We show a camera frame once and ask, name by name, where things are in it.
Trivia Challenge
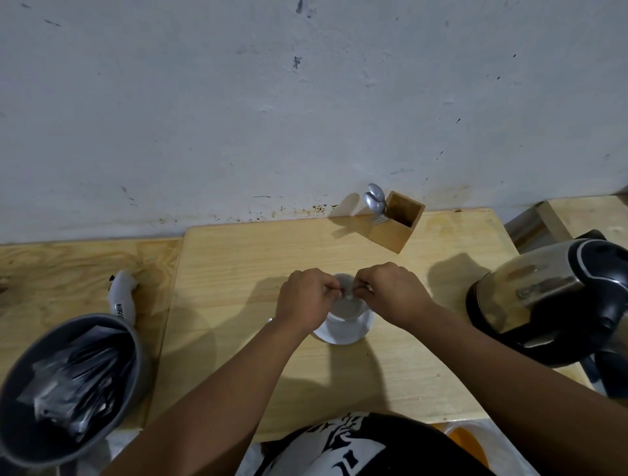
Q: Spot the person's left hand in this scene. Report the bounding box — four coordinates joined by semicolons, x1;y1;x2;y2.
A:
274;268;342;339

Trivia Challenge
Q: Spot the person's right hand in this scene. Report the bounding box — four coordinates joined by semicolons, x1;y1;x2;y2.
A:
352;262;438;330

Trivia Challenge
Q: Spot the person's left forearm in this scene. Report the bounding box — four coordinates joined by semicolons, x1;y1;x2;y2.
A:
100;316;325;476

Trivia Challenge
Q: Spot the person's right forearm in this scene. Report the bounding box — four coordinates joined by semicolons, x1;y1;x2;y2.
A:
392;300;628;476

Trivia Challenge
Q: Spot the white cup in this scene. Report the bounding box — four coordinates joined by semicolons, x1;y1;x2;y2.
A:
327;273;372;325

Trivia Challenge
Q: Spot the white saucer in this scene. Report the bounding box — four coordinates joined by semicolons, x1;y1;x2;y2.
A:
312;308;375;346

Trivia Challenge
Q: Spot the wooden cutlery holder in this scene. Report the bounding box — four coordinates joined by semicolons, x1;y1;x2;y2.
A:
367;191;427;255

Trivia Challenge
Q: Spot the black and white shirt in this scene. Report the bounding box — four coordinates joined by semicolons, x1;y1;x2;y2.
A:
255;411;497;476

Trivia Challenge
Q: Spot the steel electric kettle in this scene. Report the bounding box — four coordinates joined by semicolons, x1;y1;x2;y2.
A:
465;229;628;368

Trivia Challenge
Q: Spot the orange bowl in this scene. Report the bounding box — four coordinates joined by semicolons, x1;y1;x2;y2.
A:
432;423;492;470

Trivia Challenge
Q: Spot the pile of silver sachets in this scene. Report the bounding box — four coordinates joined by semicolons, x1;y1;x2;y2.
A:
17;326;136;443

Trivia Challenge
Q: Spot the grey round bin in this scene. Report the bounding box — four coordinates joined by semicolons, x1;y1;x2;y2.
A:
0;313;151;468

